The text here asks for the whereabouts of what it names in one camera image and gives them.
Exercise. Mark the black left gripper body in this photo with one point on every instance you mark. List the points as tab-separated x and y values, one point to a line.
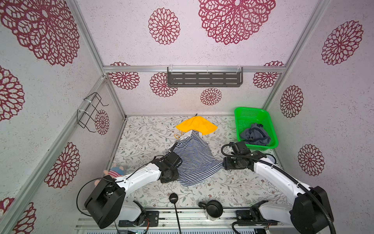
173	176

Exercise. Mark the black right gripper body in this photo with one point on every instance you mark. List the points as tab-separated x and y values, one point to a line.
232	163

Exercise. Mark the blue white striped tank top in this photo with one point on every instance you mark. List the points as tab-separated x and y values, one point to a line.
198	162

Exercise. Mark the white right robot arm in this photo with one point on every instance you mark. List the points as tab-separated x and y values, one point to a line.
309	209

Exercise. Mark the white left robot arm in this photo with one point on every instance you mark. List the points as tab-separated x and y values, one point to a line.
108	202

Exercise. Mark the grey tank top in basket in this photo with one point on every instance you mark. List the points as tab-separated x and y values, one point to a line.
255	135

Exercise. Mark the black pressure gauge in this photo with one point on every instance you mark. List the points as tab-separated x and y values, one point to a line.
270	158

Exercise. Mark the black ladle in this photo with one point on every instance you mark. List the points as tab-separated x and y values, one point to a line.
173	198

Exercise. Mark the green plastic basket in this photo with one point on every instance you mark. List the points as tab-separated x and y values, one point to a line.
245	117

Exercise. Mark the yellow bucket hat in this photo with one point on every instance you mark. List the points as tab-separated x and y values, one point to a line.
195	124

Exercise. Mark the plush doll toy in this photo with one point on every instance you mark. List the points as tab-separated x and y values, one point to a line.
115	171

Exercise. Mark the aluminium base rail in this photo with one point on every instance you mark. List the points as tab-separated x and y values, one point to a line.
168	221

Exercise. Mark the grey wall shelf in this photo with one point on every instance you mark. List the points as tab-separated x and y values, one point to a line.
204	79

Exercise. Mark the black wire wall rack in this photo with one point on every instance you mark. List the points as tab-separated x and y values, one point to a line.
86	115

